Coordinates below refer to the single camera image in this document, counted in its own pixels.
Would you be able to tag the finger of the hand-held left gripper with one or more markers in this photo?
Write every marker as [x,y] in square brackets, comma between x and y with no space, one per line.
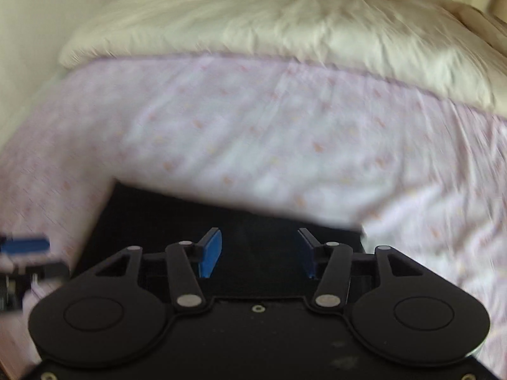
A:
[23,245]

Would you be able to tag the cream and pink pillow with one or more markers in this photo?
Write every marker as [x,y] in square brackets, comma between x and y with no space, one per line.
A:
[481,23]

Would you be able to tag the cream duvet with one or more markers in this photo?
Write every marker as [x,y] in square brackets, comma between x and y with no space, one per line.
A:
[257,19]

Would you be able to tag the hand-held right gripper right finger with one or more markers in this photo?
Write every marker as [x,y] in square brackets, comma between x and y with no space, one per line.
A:
[309,251]

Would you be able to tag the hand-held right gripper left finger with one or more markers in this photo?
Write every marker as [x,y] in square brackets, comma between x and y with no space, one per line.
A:
[210,251]

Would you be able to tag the purple patterned bed sheet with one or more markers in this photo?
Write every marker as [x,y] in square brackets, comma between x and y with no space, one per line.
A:
[237,126]

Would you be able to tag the black pants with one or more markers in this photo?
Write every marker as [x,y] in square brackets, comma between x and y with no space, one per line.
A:
[178,213]

